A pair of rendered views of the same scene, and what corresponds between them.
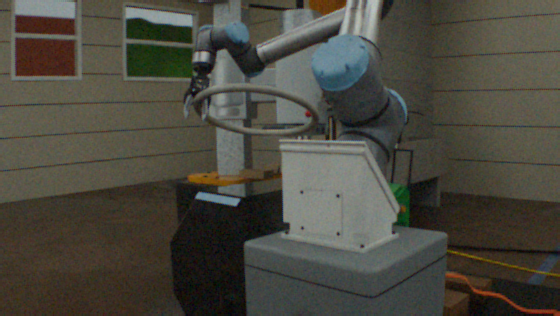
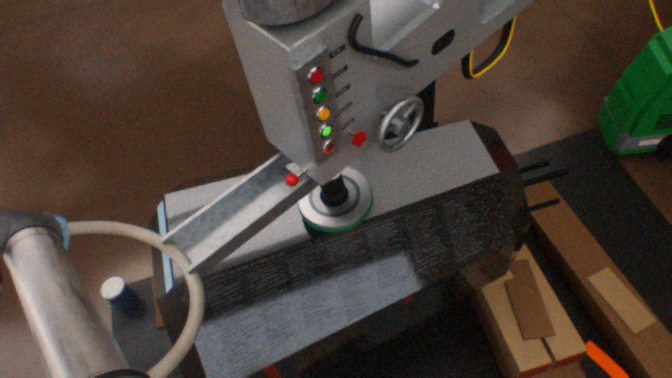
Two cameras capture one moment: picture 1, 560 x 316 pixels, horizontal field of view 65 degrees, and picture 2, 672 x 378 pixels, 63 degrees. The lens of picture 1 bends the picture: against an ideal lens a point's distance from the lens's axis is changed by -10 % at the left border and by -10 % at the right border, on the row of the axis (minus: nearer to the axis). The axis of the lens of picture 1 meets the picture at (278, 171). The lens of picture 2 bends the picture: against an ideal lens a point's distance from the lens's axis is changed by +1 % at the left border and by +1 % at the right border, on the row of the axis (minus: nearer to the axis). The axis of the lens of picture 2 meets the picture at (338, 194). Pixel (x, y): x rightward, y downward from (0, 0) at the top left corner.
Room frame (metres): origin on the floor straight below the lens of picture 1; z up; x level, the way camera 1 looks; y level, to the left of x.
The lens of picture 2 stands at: (1.77, -0.70, 2.17)
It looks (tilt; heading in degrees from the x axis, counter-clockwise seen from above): 55 degrees down; 38
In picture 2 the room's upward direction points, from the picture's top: 11 degrees counter-clockwise
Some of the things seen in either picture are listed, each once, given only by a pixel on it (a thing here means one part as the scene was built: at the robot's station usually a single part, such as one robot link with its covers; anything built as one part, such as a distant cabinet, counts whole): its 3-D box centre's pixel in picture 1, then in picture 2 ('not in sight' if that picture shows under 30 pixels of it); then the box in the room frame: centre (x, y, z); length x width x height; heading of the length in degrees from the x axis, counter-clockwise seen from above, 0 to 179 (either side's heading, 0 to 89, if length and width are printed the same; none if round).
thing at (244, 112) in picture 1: (233, 89); not in sight; (3.25, 0.29, 1.36); 0.35 x 0.35 x 0.41
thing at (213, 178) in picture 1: (235, 176); not in sight; (3.25, 0.29, 0.76); 0.49 x 0.49 x 0.05; 46
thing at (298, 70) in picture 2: (320, 73); (318, 110); (2.39, -0.22, 1.37); 0.08 x 0.03 x 0.28; 161
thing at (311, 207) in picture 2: not in sight; (334, 196); (2.49, -0.13, 0.87); 0.21 x 0.21 x 0.01
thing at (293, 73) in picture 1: (306, 86); (337, 64); (2.56, -0.16, 1.32); 0.36 x 0.22 x 0.45; 161
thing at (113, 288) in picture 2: not in sight; (118, 293); (2.09, 0.83, 0.08); 0.10 x 0.10 x 0.13
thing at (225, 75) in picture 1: (261, 86); not in sight; (3.21, 0.09, 1.36); 0.74 x 0.34 x 0.25; 78
